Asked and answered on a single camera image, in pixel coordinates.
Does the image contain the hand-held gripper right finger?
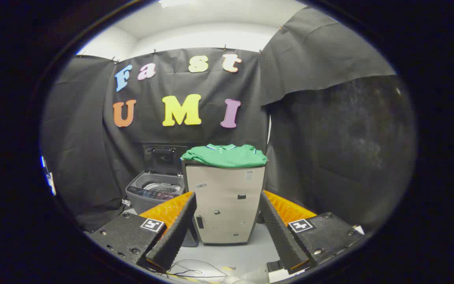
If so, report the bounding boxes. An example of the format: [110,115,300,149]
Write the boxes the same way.
[259,190,365,275]

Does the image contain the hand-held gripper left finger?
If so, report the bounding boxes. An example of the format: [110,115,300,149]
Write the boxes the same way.
[89,191,197,273]

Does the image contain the grey washing machine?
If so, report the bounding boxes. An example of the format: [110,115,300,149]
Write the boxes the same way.
[125,144,200,247]

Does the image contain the dark washing machine lid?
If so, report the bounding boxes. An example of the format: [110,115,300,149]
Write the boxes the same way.
[143,144,188,175]

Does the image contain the green polo shirt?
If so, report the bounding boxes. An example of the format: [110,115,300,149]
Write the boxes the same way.
[180,144,269,168]

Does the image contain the grey metal cabinet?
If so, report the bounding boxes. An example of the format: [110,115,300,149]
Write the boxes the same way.
[182,160,266,246]

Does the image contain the black floor cables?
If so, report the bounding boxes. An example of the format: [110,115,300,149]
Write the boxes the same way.
[167,259,228,279]

